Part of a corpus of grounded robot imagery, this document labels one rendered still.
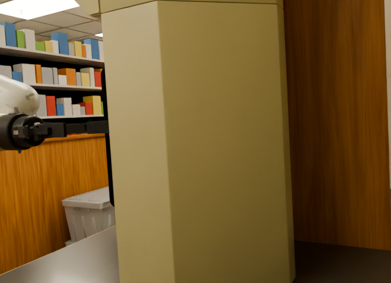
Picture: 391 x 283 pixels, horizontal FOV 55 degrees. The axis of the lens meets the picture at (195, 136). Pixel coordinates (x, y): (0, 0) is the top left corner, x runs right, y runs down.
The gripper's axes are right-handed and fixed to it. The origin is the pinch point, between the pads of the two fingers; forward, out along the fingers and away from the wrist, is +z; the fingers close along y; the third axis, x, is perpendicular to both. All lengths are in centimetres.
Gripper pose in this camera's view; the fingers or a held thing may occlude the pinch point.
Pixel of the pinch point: (85, 128)
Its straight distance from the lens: 86.5
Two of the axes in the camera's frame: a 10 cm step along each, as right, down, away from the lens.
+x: 0.6, 10.0, 0.5
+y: 4.7, -0.7, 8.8
